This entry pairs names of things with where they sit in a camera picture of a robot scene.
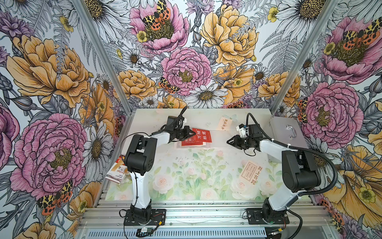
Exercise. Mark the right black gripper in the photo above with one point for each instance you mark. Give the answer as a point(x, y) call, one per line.
point(236, 142)

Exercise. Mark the small pink card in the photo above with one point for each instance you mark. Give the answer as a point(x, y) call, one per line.
point(224, 124)

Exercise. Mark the red card with white characters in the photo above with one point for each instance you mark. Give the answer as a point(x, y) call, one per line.
point(203, 134)

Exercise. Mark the red and white box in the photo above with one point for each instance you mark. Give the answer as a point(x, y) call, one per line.
point(118, 173)

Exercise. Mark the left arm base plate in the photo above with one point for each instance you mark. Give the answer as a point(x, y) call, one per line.
point(151, 217)

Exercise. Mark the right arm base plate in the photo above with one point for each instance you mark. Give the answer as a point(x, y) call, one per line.
point(257, 216)

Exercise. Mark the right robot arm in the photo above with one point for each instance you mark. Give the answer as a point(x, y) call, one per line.
point(299, 171)

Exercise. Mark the silver metal case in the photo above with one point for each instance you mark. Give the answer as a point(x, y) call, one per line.
point(287, 130)

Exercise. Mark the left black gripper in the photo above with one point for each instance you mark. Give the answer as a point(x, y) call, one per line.
point(188, 131)

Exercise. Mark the red landscape greeting card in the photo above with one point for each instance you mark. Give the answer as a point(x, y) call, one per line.
point(193, 141)

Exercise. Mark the aluminium rail frame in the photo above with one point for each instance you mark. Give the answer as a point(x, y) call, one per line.
point(199, 219)

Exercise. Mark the small green circuit board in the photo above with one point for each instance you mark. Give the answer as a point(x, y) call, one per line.
point(144, 232)

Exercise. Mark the cream card with framed text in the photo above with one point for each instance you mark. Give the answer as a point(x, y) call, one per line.
point(251, 172)

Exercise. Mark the pink photo album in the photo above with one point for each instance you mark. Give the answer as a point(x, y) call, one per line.
point(219, 139)

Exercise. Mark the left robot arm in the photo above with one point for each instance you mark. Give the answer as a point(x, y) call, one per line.
point(138, 156)

